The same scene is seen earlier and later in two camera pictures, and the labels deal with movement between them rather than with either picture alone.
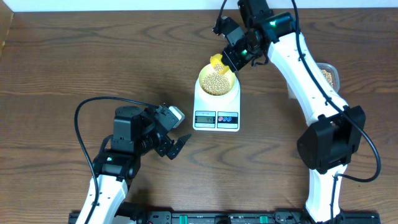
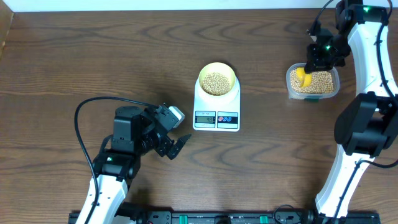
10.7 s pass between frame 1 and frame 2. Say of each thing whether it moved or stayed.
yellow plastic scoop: moved
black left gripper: stayed
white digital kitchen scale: stayed
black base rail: stayed
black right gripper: moved
